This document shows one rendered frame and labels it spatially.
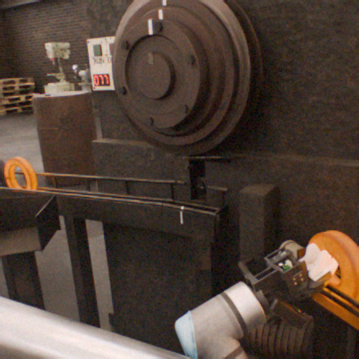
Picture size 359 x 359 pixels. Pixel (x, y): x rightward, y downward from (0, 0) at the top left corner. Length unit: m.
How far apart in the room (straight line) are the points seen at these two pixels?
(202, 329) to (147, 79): 0.64
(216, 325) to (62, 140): 3.34
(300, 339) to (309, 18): 0.79
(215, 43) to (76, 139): 3.05
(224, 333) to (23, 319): 0.35
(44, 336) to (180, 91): 0.65
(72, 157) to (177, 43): 3.07
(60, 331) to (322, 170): 0.75
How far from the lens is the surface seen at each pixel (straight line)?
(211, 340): 0.78
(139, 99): 1.13
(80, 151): 4.00
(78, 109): 3.96
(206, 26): 1.05
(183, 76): 1.03
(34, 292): 1.51
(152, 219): 1.31
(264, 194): 1.07
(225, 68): 1.03
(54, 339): 0.68
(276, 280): 0.83
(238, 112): 1.05
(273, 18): 1.16
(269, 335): 1.06
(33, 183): 1.82
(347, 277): 0.89
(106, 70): 1.49
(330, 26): 1.12
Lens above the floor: 1.16
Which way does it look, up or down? 17 degrees down
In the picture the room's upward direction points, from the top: 4 degrees counter-clockwise
